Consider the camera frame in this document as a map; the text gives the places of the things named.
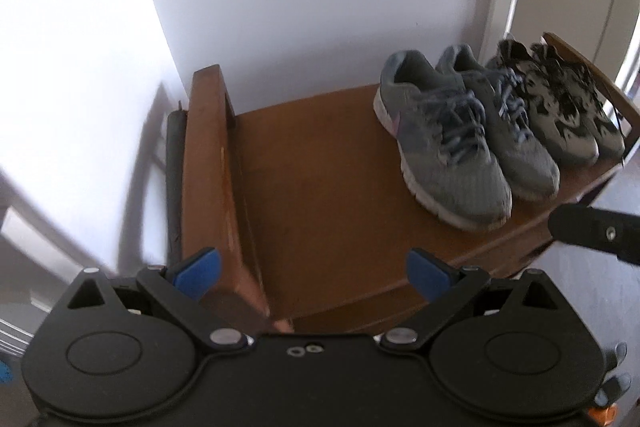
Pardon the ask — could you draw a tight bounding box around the orange cloth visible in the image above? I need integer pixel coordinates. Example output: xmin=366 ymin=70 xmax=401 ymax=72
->
xmin=586 ymin=406 xmax=622 ymax=427

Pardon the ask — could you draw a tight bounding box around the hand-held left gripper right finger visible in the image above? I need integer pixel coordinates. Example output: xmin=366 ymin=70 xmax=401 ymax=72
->
xmin=380 ymin=247 xmax=566 ymax=352

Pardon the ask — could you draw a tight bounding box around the grey blue sneaker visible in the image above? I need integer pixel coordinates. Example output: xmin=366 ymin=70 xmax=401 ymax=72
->
xmin=372 ymin=50 xmax=514 ymax=233
xmin=434 ymin=44 xmax=561 ymax=202

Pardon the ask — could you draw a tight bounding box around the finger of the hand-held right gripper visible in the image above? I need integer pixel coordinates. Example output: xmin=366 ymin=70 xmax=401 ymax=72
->
xmin=547 ymin=204 xmax=640 ymax=266

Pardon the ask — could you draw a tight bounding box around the grey black sneaker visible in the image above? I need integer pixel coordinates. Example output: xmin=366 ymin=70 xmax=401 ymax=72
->
xmin=484 ymin=39 xmax=601 ymax=166
xmin=530 ymin=38 xmax=627 ymax=160

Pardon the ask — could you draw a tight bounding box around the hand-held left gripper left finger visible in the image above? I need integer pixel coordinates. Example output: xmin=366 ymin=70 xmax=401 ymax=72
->
xmin=60 ymin=247 xmax=249 ymax=350

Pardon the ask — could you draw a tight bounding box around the wooden shoe rack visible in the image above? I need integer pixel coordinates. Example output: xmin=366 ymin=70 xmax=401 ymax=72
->
xmin=180 ymin=32 xmax=640 ymax=335

